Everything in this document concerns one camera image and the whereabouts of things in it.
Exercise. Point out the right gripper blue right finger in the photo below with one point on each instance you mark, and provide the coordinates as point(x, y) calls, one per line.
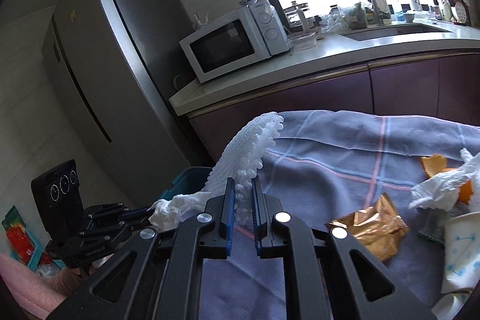
point(259, 214)

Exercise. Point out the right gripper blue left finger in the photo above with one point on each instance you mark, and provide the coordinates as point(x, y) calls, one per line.
point(228, 216)

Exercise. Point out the white foam fruit net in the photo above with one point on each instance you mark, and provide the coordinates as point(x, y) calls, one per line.
point(241, 160)

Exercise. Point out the patterned paper cup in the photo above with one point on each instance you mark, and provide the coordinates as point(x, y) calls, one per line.
point(462, 248)
point(450, 305)

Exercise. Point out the pink sleeve left forearm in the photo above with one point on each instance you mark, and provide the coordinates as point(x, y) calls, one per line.
point(33, 293)

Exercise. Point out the teal trash bin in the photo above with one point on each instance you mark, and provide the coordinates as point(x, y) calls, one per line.
point(190, 181)

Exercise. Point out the blue plaid tablecloth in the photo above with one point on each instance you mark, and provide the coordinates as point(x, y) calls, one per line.
point(323, 166)

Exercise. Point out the gold foil snack wrapper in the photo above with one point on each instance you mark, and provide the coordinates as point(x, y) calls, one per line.
point(379, 227)

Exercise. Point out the white microwave oven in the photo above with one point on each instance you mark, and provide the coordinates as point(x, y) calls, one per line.
point(236, 40)

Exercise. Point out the green candy wrapper near peel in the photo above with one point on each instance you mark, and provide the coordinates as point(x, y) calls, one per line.
point(433, 229)

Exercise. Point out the silver refrigerator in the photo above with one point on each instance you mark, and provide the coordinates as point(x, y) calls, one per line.
point(114, 65)

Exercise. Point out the white tissue with peel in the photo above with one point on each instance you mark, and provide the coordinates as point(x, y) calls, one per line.
point(442, 190)

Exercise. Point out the blue white bowl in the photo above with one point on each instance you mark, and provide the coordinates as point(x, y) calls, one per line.
point(247, 3)

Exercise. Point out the purple base cabinets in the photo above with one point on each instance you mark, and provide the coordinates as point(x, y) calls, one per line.
point(444, 86)

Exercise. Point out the white soap dispenser bottle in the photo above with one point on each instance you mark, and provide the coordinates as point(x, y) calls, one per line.
point(384, 11)

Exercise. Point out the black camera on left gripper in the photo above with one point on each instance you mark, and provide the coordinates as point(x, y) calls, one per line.
point(57, 198)

